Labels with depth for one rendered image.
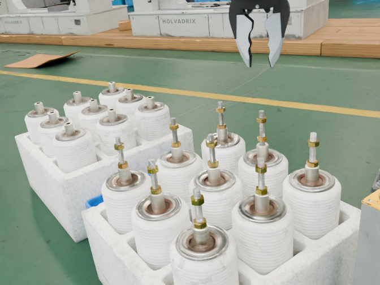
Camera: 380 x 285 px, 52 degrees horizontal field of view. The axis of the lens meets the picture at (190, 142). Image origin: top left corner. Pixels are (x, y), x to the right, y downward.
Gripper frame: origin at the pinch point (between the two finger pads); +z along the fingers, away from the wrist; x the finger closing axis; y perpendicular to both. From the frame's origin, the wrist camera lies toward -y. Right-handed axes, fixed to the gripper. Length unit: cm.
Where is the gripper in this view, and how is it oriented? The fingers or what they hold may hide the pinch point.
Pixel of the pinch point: (259, 60)
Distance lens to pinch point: 69.6
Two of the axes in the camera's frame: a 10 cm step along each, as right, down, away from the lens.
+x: -9.3, -0.7, 3.6
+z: 1.0, 9.0, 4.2
